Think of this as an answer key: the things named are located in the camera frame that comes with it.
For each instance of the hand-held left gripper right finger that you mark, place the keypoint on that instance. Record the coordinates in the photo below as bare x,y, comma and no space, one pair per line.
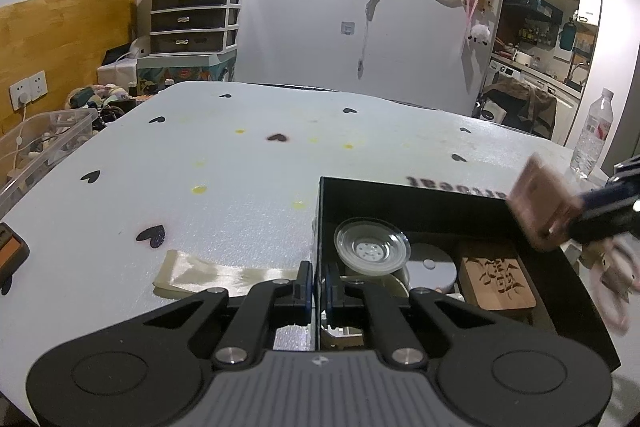
330,289

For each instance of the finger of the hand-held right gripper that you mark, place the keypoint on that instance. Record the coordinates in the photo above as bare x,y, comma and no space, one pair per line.
600,213

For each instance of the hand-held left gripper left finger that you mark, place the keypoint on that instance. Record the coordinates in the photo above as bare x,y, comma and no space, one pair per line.
302,287

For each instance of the white round disc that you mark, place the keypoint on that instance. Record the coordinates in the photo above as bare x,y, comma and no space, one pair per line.
432,267

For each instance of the carved wooden block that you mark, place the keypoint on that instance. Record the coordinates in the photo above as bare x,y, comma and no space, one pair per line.
520,287

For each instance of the black box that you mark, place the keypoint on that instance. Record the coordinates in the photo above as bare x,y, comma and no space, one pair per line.
450,217

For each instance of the clear water bottle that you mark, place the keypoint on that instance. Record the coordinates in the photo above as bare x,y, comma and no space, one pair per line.
592,132

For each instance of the clear plastic wrapper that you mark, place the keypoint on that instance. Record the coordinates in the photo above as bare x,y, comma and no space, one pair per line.
200,272

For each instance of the chair with brown clothing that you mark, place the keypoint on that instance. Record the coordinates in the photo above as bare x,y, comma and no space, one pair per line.
525,102

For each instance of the washing machine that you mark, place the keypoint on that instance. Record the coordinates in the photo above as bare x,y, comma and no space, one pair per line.
501,69

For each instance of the white plush toy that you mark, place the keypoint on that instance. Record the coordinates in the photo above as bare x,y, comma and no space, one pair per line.
478,33

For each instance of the teal patterned cabinet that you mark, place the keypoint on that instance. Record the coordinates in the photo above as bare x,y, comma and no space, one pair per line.
185,72

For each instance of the pile of plush toys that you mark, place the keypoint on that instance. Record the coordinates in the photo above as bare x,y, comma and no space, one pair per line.
107,93

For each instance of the white appliance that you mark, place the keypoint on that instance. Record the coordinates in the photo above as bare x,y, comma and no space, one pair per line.
127,57

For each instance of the plastic drawer unit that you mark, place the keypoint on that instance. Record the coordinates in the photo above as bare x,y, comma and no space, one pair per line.
192,19

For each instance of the orange and black device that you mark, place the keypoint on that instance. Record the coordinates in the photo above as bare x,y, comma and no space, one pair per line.
10,252

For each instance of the clear plastic storage bin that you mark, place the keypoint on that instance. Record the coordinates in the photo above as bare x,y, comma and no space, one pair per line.
45,142

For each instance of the square wall hook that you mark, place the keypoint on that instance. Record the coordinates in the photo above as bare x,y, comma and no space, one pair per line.
348,27

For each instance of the white wall socket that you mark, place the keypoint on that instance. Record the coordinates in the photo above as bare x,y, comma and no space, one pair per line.
27,89

